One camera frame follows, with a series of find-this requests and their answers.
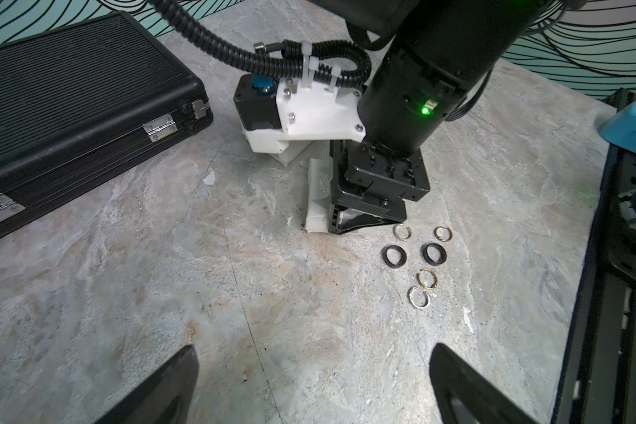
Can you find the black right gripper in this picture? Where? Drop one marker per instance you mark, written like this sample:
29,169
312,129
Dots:
370,189

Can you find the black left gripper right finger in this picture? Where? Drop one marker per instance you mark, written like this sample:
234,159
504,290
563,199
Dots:
464,396

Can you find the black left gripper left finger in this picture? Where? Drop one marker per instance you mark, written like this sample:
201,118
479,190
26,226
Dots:
164,397

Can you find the small white bow gift box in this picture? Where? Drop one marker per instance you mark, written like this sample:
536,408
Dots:
324,216

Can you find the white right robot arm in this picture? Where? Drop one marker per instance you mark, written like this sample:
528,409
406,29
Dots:
407,67

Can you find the blue tape dispenser right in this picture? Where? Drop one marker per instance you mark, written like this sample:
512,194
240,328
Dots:
620,130

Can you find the black ribbed hard case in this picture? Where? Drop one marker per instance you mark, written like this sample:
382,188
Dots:
83,103

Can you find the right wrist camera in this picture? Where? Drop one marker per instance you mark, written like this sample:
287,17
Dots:
284,118

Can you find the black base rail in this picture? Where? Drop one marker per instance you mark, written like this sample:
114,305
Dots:
597,383

